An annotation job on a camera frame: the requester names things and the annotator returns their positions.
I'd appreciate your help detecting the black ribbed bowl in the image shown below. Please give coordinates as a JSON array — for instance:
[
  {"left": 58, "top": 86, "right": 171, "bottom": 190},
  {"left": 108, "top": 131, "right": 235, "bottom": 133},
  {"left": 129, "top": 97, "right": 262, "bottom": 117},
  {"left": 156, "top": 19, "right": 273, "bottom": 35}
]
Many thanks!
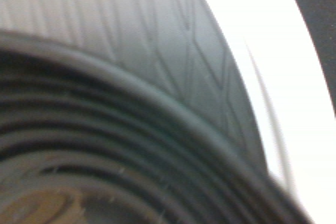
[{"left": 0, "top": 29, "right": 316, "bottom": 224}]

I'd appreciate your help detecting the white two-tier lazy Susan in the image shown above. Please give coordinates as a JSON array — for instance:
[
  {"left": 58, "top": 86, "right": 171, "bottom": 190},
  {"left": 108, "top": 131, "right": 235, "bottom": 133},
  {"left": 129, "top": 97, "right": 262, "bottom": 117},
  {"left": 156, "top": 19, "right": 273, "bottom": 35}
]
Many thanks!
[{"left": 0, "top": 0, "right": 336, "bottom": 224}]

